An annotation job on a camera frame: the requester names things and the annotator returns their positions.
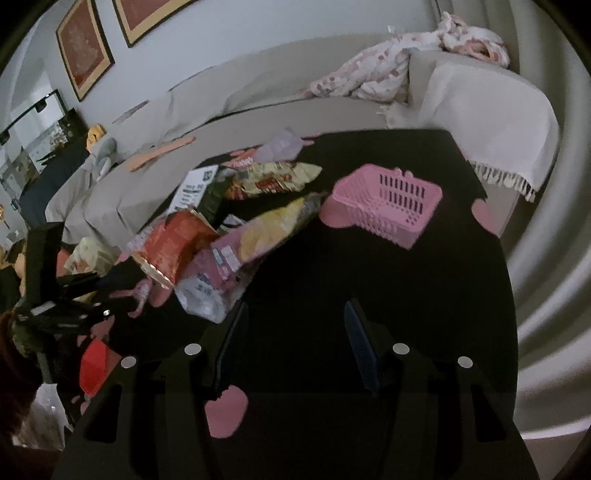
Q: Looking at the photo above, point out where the white fringed throw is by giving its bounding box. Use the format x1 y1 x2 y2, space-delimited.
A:
383 48 561 204

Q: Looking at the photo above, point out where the pink potato chip bag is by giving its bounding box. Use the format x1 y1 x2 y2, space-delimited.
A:
175 193 326 324

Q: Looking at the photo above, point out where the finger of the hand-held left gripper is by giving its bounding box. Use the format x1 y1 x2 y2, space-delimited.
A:
69 303 114 324
58 272 100 291

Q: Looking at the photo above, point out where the small red snack packet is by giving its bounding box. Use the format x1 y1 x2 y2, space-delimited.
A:
221 154 259 171

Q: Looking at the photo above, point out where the pink floral blanket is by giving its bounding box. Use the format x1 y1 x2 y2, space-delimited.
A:
302 11 511 100

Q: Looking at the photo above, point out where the purple snack packet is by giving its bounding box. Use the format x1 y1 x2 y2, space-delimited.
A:
254 128 305 163

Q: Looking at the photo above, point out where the grey plush toy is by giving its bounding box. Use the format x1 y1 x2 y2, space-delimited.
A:
90 137 118 178

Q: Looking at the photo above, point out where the dark blue panel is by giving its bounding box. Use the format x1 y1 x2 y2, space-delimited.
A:
18 138 93 227

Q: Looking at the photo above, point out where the yellow snack bag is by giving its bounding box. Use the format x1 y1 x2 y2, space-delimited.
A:
225 161 324 200

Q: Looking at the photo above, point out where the grey sofa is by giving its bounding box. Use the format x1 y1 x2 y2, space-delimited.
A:
44 34 561 250

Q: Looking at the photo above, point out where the white green milk carton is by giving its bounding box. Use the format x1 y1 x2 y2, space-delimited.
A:
168 165 232 217

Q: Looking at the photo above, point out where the red snack bag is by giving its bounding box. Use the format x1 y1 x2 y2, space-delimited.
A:
124 208 222 289

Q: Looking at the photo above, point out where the red plastic chair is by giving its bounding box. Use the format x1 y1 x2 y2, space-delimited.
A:
78 339 112 398

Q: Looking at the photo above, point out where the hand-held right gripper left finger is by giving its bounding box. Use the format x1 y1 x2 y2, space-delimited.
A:
52 301 251 480

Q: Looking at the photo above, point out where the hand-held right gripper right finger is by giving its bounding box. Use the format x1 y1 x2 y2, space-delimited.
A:
344 298 541 480

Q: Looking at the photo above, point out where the black pink-printed tablecloth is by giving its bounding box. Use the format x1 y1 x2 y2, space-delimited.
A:
69 129 518 480

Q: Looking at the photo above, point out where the orange wooden paddle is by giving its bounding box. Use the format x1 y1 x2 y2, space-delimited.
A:
126 136 197 172

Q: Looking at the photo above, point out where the red framed wall picture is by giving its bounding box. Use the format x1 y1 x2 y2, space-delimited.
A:
112 0 199 48
55 0 115 102

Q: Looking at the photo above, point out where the person's left forearm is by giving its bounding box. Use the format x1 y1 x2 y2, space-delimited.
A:
0 309 47 416

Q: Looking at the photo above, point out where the pink plastic basket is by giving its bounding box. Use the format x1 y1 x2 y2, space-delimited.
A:
331 164 443 250

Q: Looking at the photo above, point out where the glass fish tank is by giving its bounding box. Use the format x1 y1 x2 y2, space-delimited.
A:
0 89 88 185

